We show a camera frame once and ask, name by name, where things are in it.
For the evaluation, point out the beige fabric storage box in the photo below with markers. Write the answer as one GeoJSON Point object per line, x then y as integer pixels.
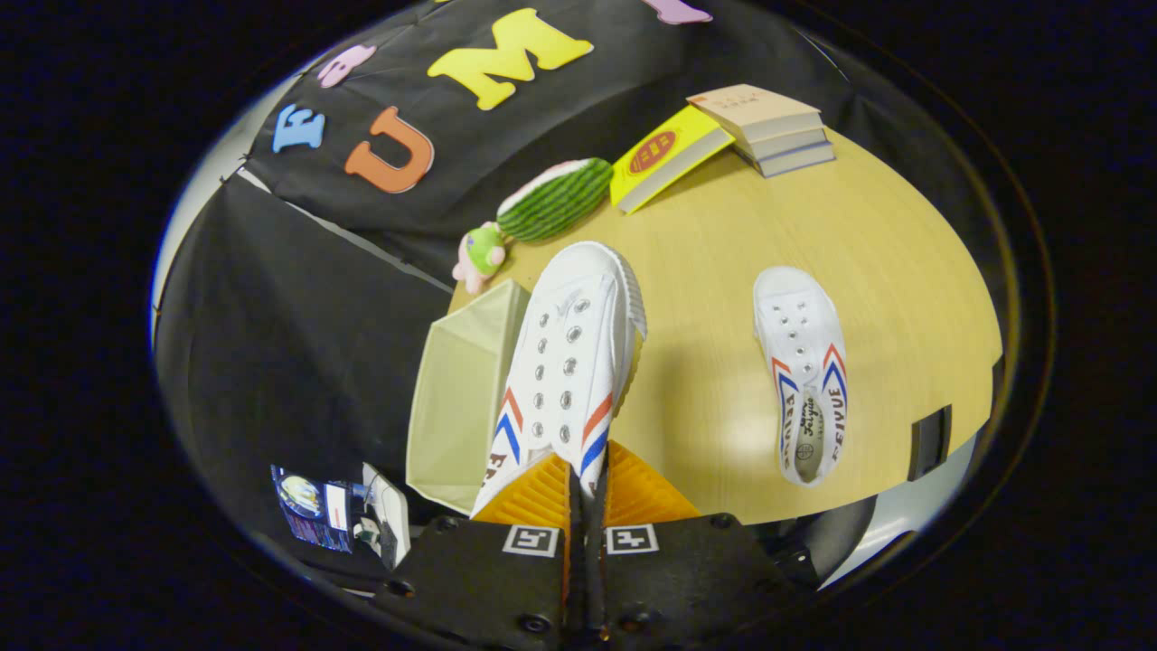
{"type": "Point", "coordinates": [461, 398]}

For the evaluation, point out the pink and green plush toy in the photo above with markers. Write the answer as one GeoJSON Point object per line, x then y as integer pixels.
{"type": "Point", "coordinates": [481, 255]}

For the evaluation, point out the black table edge clamp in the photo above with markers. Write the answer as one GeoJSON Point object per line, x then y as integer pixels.
{"type": "Point", "coordinates": [931, 443]}

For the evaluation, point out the watermelon slice plush toy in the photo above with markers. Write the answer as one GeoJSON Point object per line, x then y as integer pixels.
{"type": "Point", "coordinates": [556, 201]}

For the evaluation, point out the black backdrop cloth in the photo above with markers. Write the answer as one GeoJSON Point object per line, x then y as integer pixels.
{"type": "Point", "coordinates": [298, 316]}

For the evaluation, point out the white striped canvas shoe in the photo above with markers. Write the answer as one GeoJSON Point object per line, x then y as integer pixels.
{"type": "Point", "coordinates": [569, 344]}
{"type": "Point", "coordinates": [800, 344]}

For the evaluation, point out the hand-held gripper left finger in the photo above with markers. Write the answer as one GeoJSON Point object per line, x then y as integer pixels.
{"type": "Point", "coordinates": [488, 588]}

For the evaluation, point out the yellow book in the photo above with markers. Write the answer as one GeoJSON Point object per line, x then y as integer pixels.
{"type": "Point", "coordinates": [664, 154]}

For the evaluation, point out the white flat desk item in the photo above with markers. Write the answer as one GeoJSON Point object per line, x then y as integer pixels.
{"type": "Point", "coordinates": [390, 511]}

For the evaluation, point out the dark computer screen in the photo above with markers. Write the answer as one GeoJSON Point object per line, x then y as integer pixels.
{"type": "Point", "coordinates": [307, 506]}

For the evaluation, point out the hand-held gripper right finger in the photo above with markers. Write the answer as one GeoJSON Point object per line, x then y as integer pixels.
{"type": "Point", "coordinates": [687, 579]}

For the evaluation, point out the grey paperback book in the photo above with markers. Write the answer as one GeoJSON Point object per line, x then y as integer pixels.
{"type": "Point", "coordinates": [797, 161]}
{"type": "Point", "coordinates": [785, 145]}

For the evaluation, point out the tan cover book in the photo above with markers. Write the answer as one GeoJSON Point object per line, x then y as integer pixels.
{"type": "Point", "coordinates": [750, 107]}

